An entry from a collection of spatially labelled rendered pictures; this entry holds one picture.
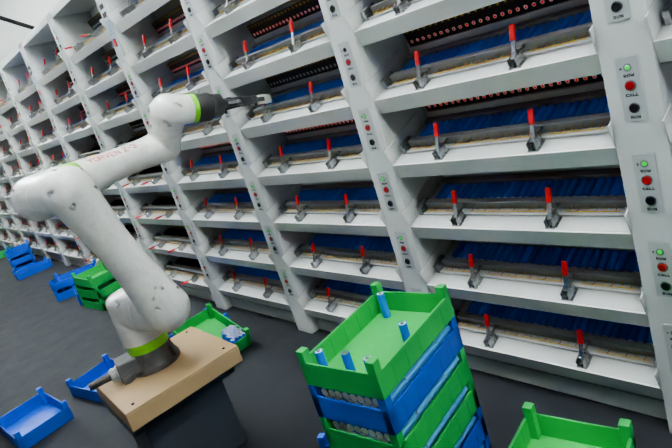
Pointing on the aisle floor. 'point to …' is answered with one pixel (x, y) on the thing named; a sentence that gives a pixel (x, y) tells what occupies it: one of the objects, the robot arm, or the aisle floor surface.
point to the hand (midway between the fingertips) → (261, 99)
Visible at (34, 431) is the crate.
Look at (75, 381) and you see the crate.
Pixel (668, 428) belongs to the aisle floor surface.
